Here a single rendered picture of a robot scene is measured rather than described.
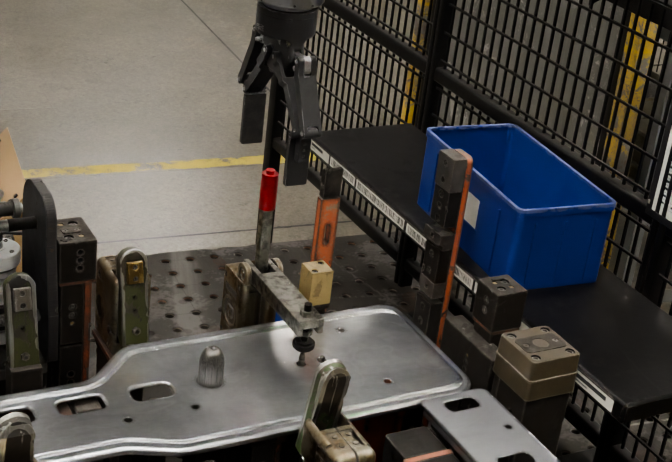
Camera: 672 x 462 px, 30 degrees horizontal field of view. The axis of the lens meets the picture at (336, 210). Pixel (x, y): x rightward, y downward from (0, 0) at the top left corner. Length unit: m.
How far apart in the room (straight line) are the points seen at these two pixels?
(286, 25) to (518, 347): 0.50
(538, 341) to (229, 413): 0.41
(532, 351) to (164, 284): 0.96
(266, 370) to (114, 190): 2.84
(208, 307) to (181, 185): 2.16
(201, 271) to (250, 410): 0.95
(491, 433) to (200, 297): 0.93
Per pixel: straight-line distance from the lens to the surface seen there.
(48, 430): 1.48
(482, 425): 1.57
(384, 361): 1.65
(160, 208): 4.29
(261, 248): 1.67
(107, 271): 1.66
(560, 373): 1.63
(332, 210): 1.72
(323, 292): 1.73
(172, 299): 2.34
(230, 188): 4.47
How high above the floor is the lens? 1.87
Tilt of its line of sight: 25 degrees down
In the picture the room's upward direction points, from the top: 7 degrees clockwise
